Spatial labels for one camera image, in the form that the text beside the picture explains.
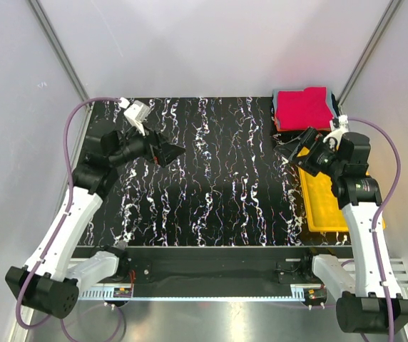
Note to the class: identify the left aluminium frame post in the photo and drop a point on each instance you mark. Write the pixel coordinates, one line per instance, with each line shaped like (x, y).
(54, 41)

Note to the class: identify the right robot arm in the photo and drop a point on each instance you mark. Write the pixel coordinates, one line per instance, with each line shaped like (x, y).
(369, 301)

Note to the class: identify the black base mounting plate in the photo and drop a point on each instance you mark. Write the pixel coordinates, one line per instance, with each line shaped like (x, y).
(221, 270)

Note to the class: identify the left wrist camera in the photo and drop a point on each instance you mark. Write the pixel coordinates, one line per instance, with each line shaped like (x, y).
(135, 113)

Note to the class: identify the folded grey-blue shirt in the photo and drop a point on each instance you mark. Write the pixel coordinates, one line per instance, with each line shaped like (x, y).
(330, 103)

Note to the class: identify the yellow plastic bin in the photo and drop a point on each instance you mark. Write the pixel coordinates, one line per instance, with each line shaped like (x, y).
(321, 206)

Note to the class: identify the slotted cable duct rail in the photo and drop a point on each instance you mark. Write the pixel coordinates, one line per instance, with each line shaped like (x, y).
(126, 293)

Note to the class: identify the aluminium frame post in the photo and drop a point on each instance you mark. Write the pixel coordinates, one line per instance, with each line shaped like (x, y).
(54, 41)
(388, 15)

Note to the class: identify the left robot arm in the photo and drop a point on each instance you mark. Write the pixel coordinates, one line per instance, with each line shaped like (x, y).
(46, 282)

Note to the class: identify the folded dark navy shirt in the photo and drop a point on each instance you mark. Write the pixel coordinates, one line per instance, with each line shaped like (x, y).
(336, 106)

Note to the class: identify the right aluminium frame post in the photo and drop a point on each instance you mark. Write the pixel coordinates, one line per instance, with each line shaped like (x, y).
(388, 15)

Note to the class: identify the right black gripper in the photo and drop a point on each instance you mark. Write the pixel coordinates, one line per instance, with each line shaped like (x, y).
(306, 148)

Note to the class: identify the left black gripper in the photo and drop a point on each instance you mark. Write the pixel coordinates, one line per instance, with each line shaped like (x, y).
(155, 149)

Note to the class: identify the red polo shirt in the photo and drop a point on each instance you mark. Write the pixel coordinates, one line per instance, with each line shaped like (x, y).
(304, 107)

